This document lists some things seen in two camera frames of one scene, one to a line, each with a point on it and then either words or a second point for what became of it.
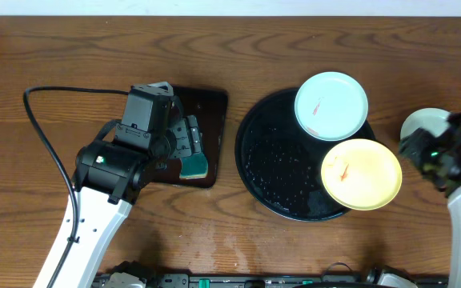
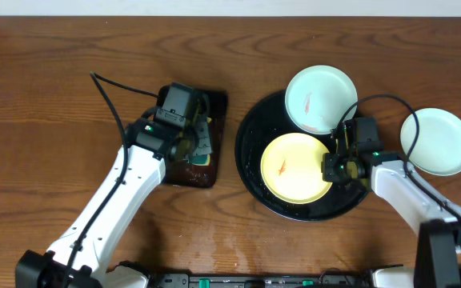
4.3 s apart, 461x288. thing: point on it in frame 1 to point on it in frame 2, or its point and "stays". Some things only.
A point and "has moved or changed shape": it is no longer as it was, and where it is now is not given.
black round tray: x=279 y=163 stays
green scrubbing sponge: x=194 y=166 has moved or changed shape
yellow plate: x=362 y=174 has moved or changed shape
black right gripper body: x=422 y=149 to x=338 y=169
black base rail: x=278 y=281 stays
